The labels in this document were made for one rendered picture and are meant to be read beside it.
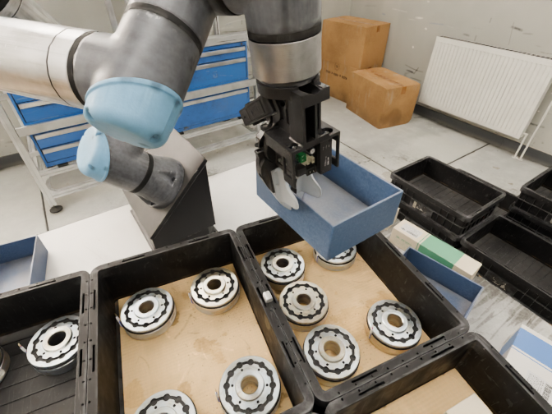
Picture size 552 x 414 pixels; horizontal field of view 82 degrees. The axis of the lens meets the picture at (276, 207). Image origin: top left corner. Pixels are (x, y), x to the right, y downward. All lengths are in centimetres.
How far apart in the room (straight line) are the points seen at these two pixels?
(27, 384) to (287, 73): 68
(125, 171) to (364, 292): 63
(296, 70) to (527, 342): 74
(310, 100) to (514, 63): 303
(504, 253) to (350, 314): 112
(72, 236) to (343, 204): 91
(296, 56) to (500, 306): 87
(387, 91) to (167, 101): 306
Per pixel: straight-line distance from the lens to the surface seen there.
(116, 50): 33
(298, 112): 35
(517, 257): 175
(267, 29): 33
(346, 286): 76
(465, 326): 66
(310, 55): 35
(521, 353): 87
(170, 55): 32
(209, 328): 70
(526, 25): 342
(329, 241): 46
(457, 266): 100
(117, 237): 115
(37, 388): 77
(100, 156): 83
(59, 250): 119
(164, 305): 72
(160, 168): 90
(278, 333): 57
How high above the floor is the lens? 143
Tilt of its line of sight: 40 degrees down
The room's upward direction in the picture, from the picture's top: straight up
